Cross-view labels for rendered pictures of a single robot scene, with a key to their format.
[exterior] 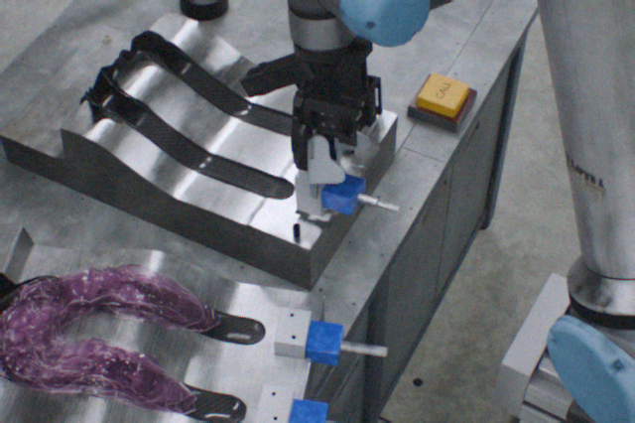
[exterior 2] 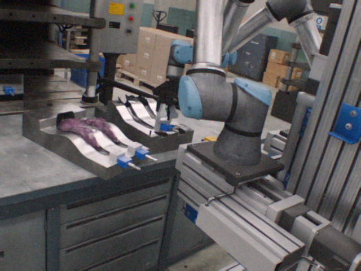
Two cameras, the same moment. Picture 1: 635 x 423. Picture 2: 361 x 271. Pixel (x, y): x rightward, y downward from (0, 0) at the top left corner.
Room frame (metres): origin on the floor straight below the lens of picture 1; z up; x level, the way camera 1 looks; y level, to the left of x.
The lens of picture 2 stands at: (-0.47, -0.50, 1.44)
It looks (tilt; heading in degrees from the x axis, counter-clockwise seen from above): 21 degrees down; 17
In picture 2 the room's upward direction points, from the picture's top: 11 degrees clockwise
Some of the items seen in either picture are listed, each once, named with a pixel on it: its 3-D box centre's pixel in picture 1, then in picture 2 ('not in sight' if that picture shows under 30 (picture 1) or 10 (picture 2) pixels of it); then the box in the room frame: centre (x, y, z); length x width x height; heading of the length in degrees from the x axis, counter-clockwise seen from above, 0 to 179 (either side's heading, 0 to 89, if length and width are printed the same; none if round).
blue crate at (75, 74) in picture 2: not in sight; (90, 77); (4.06, 2.51, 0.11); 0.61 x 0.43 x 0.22; 68
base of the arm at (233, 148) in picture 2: not in sight; (240, 139); (0.51, -0.39, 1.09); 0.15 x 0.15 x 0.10
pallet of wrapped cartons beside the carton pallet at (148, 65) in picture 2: not in sight; (157, 58); (5.00, 1.82, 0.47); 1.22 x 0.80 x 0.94; 66
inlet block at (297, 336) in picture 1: (332, 344); (143, 154); (0.67, -0.02, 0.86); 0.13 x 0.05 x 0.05; 79
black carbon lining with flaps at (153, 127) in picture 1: (196, 110); (142, 110); (1.00, 0.16, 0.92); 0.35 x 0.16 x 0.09; 62
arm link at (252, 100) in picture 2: not in sight; (246, 103); (0.51, -0.38, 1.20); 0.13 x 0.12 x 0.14; 120
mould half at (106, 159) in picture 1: (193, 127); (141, 118); (1.02, 0.17, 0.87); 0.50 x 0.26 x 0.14; 62
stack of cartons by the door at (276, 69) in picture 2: not in sight; (284, 70); (7.83, -0.20, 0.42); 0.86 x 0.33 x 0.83; 62
